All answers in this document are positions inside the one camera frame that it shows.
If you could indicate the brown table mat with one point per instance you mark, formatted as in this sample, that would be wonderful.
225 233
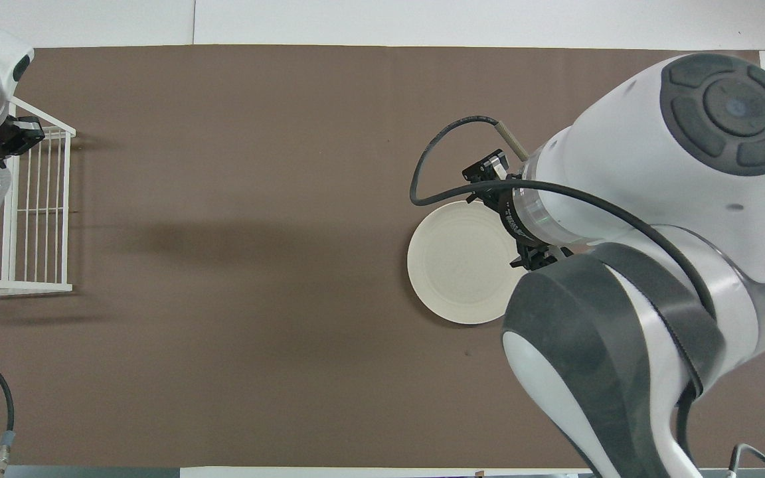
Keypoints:
223 166

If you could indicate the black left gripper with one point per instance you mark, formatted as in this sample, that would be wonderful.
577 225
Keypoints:
17 136

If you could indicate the cream round plate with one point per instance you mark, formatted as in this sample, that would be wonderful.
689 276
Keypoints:
455 265

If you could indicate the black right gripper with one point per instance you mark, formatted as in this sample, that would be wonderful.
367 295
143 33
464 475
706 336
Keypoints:
489 169

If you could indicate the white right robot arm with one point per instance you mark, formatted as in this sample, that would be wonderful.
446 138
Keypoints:
621 166

